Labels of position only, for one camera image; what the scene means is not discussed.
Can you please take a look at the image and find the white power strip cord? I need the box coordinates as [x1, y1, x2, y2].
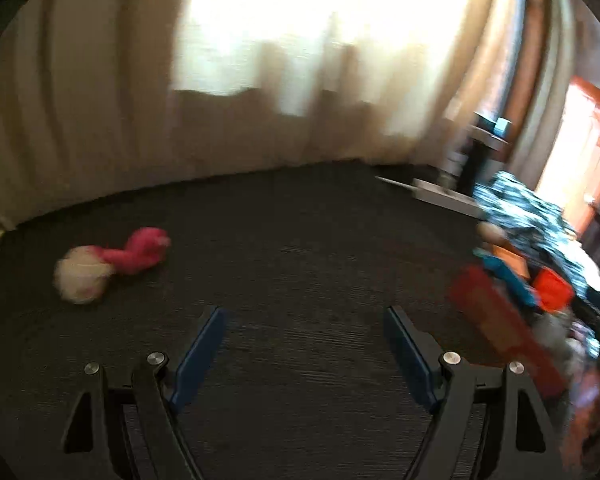
[375, 175, 415, 192]

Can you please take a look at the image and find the cream lace curtain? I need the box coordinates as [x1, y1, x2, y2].
[0, 0, 528, 243]

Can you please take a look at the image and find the black thermos flask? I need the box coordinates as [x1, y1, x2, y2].
[459, 137, 492, 197]

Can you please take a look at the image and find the orange wooden door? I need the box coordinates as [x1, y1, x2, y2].
[534, 76, 600, 237]

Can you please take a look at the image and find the dark patterned tablecloth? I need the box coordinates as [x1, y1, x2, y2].
[0, 160, 576, 480]

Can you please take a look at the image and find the wooden window frame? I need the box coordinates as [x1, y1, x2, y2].
[502, 0, 558, 173]

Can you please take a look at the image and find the pink round object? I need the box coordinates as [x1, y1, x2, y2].
[477, 221, 504, 247]

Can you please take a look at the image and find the pink and cream fuzzy sock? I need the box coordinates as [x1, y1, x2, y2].
[53, 226, 172, 307]

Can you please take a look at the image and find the green plaid shirt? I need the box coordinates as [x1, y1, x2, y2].
[472, 170, 600, 303]

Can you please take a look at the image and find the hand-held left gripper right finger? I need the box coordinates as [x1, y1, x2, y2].
[383, 305, 562, 480]

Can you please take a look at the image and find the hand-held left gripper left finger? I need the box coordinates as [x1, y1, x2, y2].
[61, 306, 230, 480]

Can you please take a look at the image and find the white power strip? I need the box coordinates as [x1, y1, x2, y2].
[412, 178, 482, 219]

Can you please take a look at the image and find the blue tissue packet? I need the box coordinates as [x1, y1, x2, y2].
[479, 254, 540, 309]

